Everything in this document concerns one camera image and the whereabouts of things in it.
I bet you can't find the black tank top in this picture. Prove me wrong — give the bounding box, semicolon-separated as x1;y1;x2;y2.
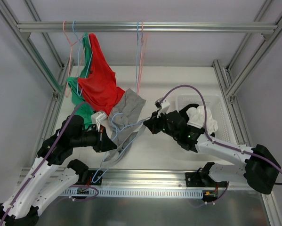
179;104;218;137

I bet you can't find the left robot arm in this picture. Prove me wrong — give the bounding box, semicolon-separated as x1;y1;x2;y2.
0;115;117;226

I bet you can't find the red tank top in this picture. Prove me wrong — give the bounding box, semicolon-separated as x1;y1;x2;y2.
78;33;125;115

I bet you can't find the aluminium front rail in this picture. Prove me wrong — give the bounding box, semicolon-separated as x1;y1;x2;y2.
17;167;273;190

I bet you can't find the white tank top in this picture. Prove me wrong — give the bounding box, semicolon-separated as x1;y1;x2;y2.
186;105;218;135

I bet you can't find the white plastic basket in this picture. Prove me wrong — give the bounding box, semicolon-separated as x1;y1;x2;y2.
175;93;236;144

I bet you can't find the grey tank top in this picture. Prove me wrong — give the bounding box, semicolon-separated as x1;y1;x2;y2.
103;88;147;169

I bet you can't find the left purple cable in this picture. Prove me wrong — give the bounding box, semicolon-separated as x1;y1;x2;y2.
0;101;94;226

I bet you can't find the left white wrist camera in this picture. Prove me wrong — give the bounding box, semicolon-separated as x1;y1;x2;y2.
91;111;107;131

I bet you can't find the green tank top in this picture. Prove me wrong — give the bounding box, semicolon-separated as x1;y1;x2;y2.
67;33;94;128

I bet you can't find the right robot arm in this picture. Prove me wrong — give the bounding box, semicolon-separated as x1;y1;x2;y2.
144;111;281;194

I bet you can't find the blue hanger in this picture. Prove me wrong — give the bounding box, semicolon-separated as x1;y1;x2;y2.
136;21;141;93
91;113;148;184
72;20;94;96

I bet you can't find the white slotted cable duct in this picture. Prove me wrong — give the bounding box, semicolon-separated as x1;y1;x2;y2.
61;187;204;199

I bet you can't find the pink hanger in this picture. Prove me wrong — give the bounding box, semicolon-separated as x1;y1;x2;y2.
137;21;148;94
62;20;80;98

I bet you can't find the aluminium frame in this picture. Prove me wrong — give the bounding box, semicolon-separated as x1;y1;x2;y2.
0;0;282;113

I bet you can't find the aluminium hanging rail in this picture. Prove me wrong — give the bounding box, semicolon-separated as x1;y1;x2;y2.
17;21;278;34

